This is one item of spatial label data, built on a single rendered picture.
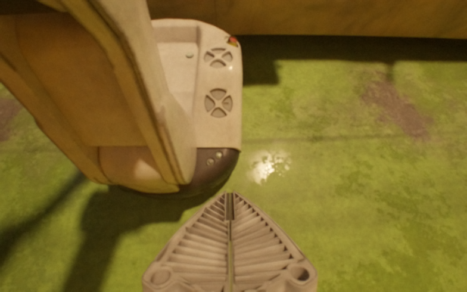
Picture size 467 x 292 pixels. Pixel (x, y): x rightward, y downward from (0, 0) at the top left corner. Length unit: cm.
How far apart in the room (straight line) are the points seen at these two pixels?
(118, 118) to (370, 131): 108
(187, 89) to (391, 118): 107
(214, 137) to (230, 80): 19
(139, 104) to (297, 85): 92
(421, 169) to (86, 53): 127
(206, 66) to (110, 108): 32
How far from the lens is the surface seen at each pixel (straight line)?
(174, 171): 42
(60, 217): 102
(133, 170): 45
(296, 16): 123
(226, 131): 57
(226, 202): 16
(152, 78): 30
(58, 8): 28
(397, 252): 101
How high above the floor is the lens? 74
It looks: 66 degrees down
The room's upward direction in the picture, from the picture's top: 3 degrees clockwise
